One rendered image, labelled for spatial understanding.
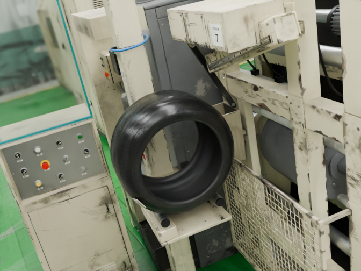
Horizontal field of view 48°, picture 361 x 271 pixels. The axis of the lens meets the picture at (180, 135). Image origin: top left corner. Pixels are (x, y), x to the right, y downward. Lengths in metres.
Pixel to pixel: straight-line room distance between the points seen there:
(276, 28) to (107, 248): 1.80
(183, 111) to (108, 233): 1.19
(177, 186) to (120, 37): 0.80
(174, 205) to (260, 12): 0.91
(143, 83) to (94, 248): 1.16
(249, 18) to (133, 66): 0.72
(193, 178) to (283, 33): 0.97
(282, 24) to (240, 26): 0.14
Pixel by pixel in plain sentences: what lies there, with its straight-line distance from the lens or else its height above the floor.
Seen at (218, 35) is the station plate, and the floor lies 1.70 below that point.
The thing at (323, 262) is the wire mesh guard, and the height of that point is 0.81.
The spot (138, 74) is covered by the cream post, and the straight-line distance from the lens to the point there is 2.00.
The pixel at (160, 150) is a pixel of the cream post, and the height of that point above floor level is 1.09.
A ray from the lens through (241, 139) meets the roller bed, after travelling 2.23.
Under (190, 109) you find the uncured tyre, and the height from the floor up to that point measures 1.39.
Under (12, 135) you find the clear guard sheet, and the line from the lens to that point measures 2.36.
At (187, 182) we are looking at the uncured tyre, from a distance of 2.11.
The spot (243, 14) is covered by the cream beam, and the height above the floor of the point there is 1.76.
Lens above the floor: 1.94
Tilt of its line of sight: 22 degrees down
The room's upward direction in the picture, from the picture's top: 12 degrees counter-clockwise
